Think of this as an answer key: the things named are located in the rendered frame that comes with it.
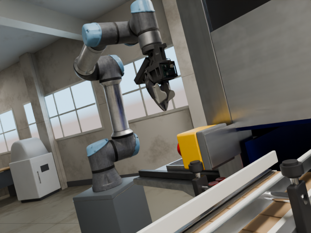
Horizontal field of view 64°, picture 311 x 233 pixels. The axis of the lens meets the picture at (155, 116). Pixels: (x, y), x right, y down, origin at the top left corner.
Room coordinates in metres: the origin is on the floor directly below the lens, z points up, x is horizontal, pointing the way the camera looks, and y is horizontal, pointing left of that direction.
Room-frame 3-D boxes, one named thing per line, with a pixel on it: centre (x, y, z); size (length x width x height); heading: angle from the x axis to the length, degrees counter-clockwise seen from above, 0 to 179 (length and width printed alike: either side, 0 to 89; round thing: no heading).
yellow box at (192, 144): (0.48, -0.08, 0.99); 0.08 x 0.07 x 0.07; 38
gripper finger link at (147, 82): (0.82, -0.02, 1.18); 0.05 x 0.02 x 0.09; 128
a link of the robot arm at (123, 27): (0.90, 0.02, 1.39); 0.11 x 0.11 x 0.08; 27
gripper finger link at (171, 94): (0.82, -0.06, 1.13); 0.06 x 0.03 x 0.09; 38
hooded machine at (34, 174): (5.15, 2.73, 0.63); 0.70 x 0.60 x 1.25; 61
